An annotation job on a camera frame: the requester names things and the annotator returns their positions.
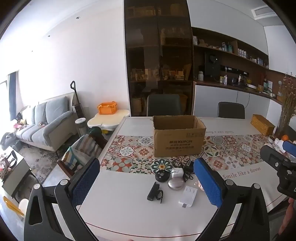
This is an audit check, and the white flat power strip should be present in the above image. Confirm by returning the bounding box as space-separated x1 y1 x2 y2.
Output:
178 185 198 208

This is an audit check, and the brown cardboard box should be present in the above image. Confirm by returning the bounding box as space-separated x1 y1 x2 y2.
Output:
153 115 207 158

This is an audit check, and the orange plastic basket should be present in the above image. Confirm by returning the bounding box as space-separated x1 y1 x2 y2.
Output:
97 101 118 115

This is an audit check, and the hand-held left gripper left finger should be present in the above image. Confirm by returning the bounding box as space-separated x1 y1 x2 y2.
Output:
24 158 109 241

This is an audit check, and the wooden wall shelf with bottles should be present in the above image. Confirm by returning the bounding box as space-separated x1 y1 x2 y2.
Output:
192 27 270 69

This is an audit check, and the person's right forearm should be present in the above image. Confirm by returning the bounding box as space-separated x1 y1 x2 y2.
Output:
281 197 296 235

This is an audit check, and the dark dining chair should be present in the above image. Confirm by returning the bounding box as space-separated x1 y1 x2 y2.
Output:
217 102 245 119
147 94 181 118

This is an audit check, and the white flower-shaped side table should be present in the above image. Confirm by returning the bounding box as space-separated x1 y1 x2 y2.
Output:
87 109 130 134

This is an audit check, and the white cylindrical air purifier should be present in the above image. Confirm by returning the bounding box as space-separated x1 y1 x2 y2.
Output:
75 118 87 138

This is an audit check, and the black rectangular device with strap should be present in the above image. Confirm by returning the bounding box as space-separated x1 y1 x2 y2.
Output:
147 182 165 204

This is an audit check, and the white patterned pouch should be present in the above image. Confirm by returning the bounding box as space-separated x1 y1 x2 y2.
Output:
269 136 285 152

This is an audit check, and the grey sofa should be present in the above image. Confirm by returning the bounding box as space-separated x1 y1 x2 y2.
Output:
15 92 78 152

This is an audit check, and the white plug adapter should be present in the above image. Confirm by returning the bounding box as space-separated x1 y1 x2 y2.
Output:
171 168 184 179

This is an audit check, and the dark coffee table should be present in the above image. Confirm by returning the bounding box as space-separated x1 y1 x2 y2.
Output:
0 150 33 198

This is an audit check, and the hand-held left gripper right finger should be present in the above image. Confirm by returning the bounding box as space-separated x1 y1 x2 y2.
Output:
193 158 270 241

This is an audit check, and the blue curtain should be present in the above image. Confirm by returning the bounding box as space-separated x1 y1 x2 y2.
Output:
8 71 18 121

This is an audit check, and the dark glass display cabinet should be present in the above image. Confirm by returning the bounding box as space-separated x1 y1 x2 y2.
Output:
124 0 194 118

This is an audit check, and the silver oval case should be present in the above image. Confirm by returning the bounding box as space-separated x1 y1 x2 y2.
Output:
167 177 185 191

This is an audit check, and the white sideboard counter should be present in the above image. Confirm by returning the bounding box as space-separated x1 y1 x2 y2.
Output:
193 81 285 121

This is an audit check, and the black power adapter with cable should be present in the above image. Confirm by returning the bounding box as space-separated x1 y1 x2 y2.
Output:
171 156 195 181

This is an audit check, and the black coffee machine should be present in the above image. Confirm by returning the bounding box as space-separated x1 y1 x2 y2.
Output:
204 52 221 82

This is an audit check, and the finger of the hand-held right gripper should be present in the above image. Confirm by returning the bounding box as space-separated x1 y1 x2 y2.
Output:
282 140 296 154
259 144 287 171

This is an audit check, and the black round cable hub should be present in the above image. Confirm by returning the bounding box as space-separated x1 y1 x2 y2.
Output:
155 170 172 182

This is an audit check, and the woven wicker box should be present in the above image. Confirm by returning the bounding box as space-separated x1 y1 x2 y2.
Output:
251 114 276 137

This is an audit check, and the black upright vacuum cleaner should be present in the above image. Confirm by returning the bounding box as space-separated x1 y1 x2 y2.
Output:
70 81 80 114

